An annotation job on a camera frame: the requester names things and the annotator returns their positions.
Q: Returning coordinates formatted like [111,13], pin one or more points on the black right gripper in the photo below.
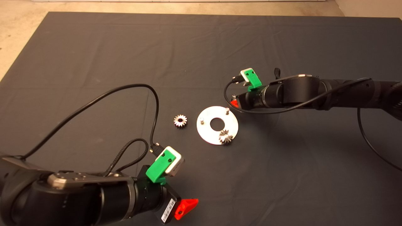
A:
[243,101]

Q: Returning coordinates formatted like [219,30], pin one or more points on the round metal carrier plate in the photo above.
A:
[207,133]

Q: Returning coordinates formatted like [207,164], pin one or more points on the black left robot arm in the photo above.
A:
[62,201]

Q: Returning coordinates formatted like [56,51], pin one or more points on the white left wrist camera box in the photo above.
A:
[178,164]

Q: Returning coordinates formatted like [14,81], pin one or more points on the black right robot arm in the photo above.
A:
[314,92]

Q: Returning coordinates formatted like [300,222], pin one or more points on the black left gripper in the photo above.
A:
[171,202]

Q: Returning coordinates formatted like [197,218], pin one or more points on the green right camera mount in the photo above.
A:
[253,80]

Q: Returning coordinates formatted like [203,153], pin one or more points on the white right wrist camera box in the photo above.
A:
[243,75]

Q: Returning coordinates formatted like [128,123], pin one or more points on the green left camera mount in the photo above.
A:
[158,168]

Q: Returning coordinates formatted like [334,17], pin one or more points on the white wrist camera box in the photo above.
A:
[243,75]
[178,164]

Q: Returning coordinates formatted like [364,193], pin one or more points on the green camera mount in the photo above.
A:
[158,168]
[253,80]

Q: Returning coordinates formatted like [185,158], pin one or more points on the dark grey table cloth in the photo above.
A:
[201,47]

